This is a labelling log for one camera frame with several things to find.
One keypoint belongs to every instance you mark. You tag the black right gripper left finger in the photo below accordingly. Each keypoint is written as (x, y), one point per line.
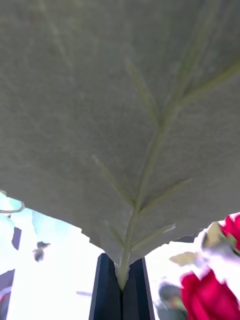
(107, 292)

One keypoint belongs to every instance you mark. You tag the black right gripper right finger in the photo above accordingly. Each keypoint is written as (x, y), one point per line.
(136, 295)

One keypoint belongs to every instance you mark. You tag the pale blue flower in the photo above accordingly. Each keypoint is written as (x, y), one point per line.
(100, 100)

